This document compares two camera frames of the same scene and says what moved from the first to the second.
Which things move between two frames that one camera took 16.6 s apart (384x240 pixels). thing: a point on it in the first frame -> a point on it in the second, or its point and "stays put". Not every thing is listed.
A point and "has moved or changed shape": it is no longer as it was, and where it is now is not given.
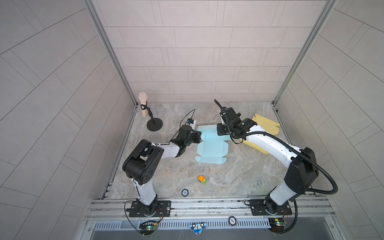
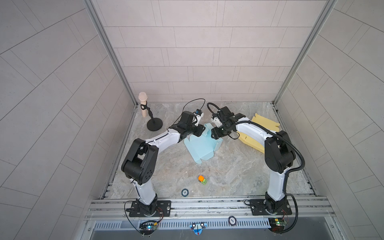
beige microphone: (143, 98) stays put
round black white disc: (232, 221) stays put
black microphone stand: (154, 124) stays put
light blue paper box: (214, 147) has moved or changed shape
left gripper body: (191, 139) -> (191, 129)
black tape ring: (185, 192) stays put
